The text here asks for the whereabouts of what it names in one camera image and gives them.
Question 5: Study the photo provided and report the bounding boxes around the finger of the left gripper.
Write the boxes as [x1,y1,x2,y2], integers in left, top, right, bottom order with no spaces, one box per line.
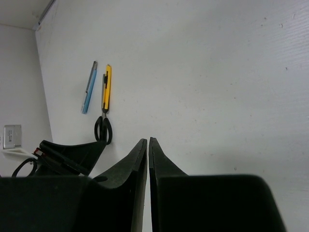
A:
[38,140,106,175]

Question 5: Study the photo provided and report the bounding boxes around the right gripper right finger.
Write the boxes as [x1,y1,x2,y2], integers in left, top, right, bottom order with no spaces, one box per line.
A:
[148,137,187,232]

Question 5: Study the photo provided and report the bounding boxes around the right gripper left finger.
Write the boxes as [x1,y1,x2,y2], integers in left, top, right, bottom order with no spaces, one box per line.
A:
[94,139,147,232]

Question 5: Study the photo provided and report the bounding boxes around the black scissors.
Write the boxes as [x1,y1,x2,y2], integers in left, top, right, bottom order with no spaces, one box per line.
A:
[94,73,113,145]

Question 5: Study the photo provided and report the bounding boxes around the orange highlighter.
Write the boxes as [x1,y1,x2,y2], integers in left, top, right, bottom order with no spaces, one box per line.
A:
[33,148,89,175]

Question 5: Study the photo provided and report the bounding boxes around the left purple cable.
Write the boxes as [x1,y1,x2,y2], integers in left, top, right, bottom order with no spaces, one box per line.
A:
[11,157,39,178]

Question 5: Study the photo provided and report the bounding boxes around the blue utility knife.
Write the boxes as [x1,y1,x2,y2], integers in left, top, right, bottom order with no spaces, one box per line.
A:
[82,61,98,114]

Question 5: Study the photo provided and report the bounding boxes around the yellow utility knife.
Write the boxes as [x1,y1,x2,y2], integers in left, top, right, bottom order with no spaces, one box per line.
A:
[101,64,112,114]

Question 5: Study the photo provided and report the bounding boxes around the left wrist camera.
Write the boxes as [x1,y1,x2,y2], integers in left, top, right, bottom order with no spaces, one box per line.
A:
[0,125,36,161]

